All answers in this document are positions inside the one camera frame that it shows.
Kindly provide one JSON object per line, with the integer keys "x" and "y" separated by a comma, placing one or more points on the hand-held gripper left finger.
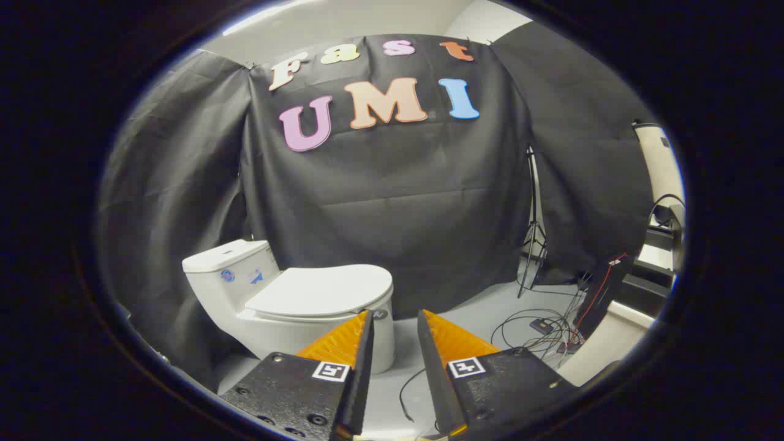
{"x": 362, "y": 367}

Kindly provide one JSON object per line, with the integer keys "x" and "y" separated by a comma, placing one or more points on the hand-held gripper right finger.
{"x": 432, "y": 373}

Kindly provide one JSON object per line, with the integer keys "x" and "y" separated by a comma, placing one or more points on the white toilet lid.
{"x": 324, "y": 289}

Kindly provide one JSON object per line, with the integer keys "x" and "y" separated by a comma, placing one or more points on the white ceramic toilet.
{"x": 223, "y": 263}

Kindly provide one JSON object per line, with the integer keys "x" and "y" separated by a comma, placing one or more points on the small black adapter box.
{"x": 542, "y": 325}

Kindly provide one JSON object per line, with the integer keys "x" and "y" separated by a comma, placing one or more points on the black light stand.
{"x": 534, "y": 233}

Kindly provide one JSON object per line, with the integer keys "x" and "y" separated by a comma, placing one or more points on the black backdrop cloth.
{"x": 398, "y": 196}

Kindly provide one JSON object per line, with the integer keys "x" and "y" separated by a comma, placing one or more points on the black flat board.
{"x": 603, "y": 300}

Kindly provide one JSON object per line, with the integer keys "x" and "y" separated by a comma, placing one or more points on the black shelf unit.
{"x": 646, "y": 288}

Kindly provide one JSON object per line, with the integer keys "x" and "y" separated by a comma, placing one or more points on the white cabinet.
{"x": 658, "y": 165}

